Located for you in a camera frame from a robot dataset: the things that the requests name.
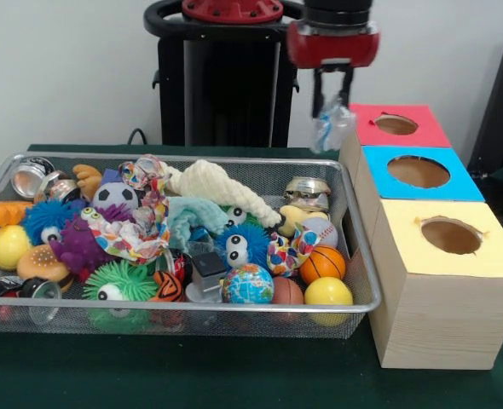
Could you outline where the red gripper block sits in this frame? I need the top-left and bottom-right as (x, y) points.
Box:
(286, 20), (381, 119)

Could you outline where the shallow metal mesh bin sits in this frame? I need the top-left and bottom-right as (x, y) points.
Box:
(0, 151), (383, 341)

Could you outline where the wooden box with three holes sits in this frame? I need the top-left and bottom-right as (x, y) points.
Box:
(338, 103), (503, 371)

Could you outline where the white baseball toy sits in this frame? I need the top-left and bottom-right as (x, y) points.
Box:
(301, 216), (339, 249)

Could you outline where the cream knit cloth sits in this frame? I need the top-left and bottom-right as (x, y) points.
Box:
(165, 159), (283, 229)

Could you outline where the orange basketball toy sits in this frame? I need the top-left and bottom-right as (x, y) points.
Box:
(298, 245), (347, 285)

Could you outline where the blue spiky toy with eyes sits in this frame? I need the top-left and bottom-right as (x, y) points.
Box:
(214, 223), (271, 269)

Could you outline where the yellow ball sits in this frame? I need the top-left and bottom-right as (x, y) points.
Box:
(304, 276), (354, 327)

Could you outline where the globe print ball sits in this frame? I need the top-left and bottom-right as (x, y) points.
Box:
(221, 262), (275, 305)

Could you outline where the black and white soccer ball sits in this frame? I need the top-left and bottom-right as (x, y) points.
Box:
(92, 181), (140, 213)

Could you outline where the green spiky toy with eye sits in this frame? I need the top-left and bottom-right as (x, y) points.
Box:
(83, 259), (159, 334)

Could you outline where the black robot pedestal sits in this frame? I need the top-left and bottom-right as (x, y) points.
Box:
(143, 0), (304, 148)

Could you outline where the black looped cable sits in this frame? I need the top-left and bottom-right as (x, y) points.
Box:
(126, 127), (148, 146)

